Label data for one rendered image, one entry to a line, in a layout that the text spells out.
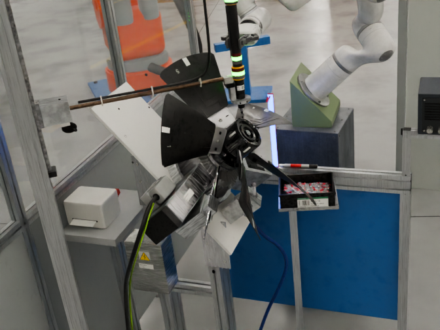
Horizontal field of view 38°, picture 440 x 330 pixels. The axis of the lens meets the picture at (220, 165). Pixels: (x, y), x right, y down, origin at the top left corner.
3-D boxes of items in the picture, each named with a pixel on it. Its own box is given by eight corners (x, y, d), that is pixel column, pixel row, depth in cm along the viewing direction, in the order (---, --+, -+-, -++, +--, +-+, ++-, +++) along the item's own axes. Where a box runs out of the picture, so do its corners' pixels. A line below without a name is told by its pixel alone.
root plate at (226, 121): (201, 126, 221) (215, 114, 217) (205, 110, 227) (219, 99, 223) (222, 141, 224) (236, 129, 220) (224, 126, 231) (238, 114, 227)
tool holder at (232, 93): (228, 107, 221) (225, 80, 216) (222, 100, 227) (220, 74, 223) (253, 102, 223) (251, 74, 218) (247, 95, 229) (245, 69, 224)
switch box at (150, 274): (133, 289, 247) (123, 241, 237) (143, 275, 255) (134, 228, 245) (169, 294, 242) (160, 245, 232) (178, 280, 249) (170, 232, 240)
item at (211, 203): (211, 216, 206) (202, 209, 204) (214, 203, 210) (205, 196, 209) (217, 213, 204) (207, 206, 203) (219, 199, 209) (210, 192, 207)
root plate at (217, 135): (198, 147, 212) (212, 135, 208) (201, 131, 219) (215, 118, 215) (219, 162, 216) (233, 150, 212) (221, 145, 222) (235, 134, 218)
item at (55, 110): (40, 129, 207) (34, 105, 203) (40, 122, 213) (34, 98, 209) (73, 124, 209) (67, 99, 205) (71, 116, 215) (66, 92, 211)
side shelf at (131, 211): (60, 239, 245) (58, 233, 243) (106, 194, 274) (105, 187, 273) (116, 247, 236) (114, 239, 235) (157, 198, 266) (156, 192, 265)
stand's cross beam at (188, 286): (171, 291, 257) (169, 283, 255) (175, 285, 260) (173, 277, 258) (215, 297, 250) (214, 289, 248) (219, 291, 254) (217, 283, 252)
